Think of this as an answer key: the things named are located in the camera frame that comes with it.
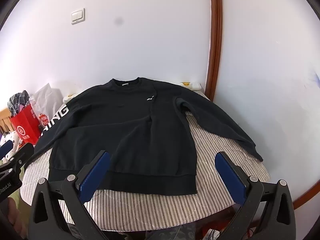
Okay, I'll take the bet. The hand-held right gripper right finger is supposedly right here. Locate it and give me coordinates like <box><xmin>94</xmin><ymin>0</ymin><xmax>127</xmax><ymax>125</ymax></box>
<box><xmin>214</xmin><ymin>151</ymin><xmax>296</xmax><ymax>240</ymax></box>

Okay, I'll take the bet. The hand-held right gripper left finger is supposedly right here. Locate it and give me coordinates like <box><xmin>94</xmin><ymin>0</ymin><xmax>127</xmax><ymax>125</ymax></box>
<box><xmin>28</xmin><ymin>150</ymin><xmax>112</xmax><ymax>240</ymax></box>

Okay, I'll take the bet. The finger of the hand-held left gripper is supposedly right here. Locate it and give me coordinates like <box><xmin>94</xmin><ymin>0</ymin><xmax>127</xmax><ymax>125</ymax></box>
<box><xmin>0</xmin><ymin>143</ymin><xmax>35</xmax><ymax>178</ymax></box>
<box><xmin>0</xmin><ymin>140</ymin><xmax>14</xmax><ymax>161</ymax></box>

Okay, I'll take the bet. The black sweatshirt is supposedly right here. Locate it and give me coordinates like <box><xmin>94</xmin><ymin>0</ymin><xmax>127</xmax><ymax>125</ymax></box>
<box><xmin>32</xmin><ymin>78</ymin><xmax>264</xmax><ymax>196</ymax></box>

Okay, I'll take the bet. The white spotted cloth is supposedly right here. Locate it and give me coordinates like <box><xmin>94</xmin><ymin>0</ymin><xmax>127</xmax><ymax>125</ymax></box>
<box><xmin>0</xmin><ymin>131</ymin><xmax>25</xmax><ymax>161</ymax></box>

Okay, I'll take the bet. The red shopping bag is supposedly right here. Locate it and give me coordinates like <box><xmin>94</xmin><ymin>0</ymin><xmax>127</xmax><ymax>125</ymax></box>
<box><xmin>10</xmin><ymin>104</ymin><xmax>42</xmax><ymax>146</ymax></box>

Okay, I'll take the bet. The wooden furniture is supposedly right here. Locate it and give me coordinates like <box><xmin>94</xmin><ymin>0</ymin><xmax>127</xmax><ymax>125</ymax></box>
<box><xmin>0</xmin><ymin>107</ymin><xmax>12</xmax><ymax>133</ymax></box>

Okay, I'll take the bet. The dark plaid cloth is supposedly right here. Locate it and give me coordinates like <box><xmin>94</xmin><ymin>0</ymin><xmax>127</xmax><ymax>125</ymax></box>
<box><xmin>7</xmin><ymin>89</ymin><xmax>31</xmax><ymax>117</ymax></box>

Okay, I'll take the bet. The white plastic bag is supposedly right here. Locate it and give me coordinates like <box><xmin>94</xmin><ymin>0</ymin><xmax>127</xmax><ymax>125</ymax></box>
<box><xmin>29</xmin><ymin>83</ymin><xmax>62</xmax><ymax>128</ymax></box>

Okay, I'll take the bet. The striped bed blanket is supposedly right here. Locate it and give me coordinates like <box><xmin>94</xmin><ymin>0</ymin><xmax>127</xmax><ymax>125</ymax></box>
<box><xmin>20</xmin><ymin>90</ymin><xmax>272</xmax><ymax>232</ymax></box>

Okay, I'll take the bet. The brown wooden baseboard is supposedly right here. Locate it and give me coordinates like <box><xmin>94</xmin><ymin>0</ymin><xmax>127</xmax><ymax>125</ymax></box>
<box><xmin>292</xmin><ymin>170</ymin><xmax>320</xmax><ymax>210</ymax></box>

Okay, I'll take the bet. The brown wooden door frame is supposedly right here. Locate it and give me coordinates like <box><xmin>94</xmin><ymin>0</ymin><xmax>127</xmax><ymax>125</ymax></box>
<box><xmin>204</xmin><ymin>0</ymin><xmax>223</xmax><ymax>101</ymax></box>

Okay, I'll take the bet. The white wall light switch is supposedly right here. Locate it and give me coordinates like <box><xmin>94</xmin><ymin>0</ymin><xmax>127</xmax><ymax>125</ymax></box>
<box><xmin>71</xmin><ymin>7</ymin><xmax>86</xmax><ymax>25</ymax></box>

